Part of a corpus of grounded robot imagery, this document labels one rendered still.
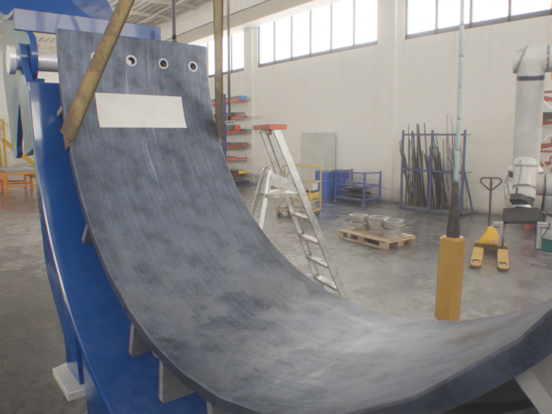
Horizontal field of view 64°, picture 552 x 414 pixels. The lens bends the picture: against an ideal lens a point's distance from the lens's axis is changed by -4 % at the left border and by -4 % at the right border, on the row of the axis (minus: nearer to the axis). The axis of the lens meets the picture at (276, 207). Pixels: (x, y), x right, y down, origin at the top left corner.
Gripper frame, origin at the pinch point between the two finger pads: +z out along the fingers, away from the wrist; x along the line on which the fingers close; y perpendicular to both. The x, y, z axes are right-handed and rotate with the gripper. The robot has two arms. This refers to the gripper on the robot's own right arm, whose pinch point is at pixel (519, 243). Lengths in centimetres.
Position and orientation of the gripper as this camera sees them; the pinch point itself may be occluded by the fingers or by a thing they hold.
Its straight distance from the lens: 188.2
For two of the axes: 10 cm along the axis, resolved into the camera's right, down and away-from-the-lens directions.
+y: 6.8, 3.0, 6.7
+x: -7.1, 0.1, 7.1
